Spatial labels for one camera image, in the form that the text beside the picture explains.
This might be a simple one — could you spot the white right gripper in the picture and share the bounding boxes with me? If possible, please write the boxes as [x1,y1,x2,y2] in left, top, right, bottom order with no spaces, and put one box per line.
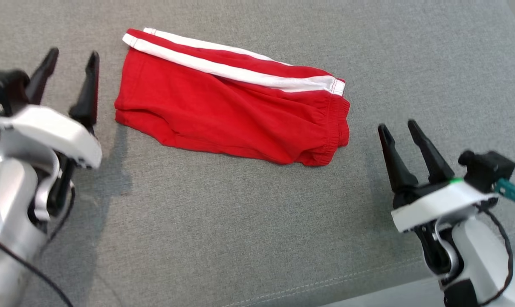
[378,119,499,233]

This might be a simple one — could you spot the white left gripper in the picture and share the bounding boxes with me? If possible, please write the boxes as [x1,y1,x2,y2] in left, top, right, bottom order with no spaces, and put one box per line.
[0,47,103,169]

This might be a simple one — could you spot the red shorts with white stripes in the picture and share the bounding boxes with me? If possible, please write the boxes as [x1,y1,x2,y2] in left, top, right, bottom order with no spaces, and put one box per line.
[114,28,351,167]

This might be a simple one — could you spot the teal right cable connector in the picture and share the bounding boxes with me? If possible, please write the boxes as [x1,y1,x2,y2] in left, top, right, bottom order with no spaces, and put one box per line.
[494,178,515,214]

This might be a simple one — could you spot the black right camera cable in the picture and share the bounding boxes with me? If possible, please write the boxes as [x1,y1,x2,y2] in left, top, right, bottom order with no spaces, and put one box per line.
[475,204,515,307]

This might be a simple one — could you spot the black camera cable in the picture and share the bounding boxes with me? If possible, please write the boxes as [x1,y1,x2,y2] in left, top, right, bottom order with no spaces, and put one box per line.
[0,229,75,307]
[475,204,515,307]

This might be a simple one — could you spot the black left camera cable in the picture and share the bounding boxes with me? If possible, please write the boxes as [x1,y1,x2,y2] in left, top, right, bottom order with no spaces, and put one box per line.
[0,229,75,307]

